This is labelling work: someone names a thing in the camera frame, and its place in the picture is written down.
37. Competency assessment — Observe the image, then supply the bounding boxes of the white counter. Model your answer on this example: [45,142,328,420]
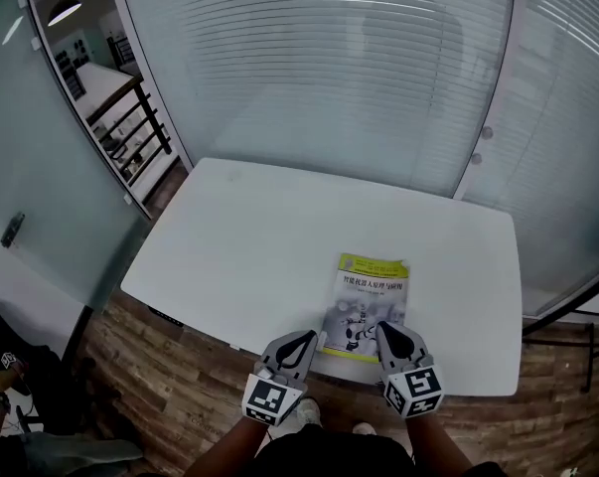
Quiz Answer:
[74,61,142,113]

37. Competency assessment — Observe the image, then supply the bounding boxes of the yellow and grey book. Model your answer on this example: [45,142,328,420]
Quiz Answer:
[321,251,412,366]

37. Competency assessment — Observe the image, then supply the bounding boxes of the round ceiling lamp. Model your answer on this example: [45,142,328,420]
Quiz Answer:
[47,0,83,28]

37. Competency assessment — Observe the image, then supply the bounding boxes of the white window blinds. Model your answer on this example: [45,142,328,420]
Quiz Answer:
[117,0,599,317]

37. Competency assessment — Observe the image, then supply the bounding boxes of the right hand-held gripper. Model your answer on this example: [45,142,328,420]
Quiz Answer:
[375,321,446,419]

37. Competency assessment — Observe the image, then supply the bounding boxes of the person's left forearm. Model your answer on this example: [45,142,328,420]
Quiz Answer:
[182,416,271,477]

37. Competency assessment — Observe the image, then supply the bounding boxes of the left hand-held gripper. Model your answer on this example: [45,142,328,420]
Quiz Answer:
[240,329,320,427]

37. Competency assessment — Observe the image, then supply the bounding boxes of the black metal table frame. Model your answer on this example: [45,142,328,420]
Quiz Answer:
[521,307,599,395]

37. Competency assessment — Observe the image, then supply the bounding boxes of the black door handle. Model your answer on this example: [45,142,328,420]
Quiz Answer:
[0,211,27,249]

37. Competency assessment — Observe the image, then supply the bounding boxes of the frosted glass door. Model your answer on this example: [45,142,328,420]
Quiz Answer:
[0,0,151,312]

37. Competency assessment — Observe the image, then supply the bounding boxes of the black desk control panel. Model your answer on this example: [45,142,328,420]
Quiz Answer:
[148,304,185,329]

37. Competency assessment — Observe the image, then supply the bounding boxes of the black metal railing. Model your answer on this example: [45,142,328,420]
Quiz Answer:
[83,74,174,187]

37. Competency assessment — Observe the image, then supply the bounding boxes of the person's white left shoe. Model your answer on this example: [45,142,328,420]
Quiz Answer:
[295,397,323,427]

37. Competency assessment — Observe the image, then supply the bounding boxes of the person's black clothing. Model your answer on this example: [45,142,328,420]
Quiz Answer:
[246,422,509,477]

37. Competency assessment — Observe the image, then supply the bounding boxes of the person's right forearm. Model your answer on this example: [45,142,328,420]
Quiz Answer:
[404,411,480,477]

